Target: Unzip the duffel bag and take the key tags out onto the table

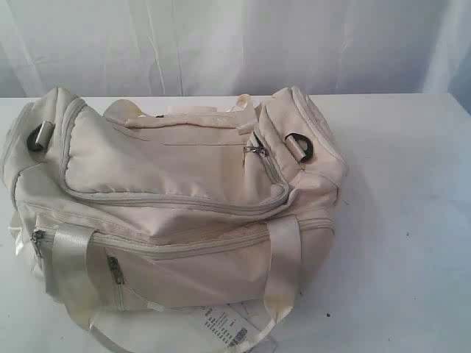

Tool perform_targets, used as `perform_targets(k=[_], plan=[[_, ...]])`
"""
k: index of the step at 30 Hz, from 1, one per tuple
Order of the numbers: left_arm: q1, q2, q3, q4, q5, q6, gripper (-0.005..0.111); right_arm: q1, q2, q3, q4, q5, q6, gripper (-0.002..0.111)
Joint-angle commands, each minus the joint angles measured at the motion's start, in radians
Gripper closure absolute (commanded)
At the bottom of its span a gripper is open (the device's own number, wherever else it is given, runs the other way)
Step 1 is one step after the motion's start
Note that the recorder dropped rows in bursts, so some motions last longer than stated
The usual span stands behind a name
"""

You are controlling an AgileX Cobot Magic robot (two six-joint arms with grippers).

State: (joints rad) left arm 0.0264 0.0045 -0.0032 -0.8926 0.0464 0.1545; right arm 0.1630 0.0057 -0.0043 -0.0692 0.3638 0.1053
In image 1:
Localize white paper hang tag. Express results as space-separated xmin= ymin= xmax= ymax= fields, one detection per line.
xmin=199 ymin=305 xmax=259 ymax=346

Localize beige duffel bag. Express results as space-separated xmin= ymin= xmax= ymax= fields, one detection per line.
xmin=1 ymin=87 xmax=347 ymax=352

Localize white backdrop curtain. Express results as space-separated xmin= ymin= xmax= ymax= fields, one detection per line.
xmin=1 ymin=1 xmax=470 ymax=99

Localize metal zipper pull with ring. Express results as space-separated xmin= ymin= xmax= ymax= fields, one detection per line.
xmin=243 ymin=146 xmax=267 ymax=159

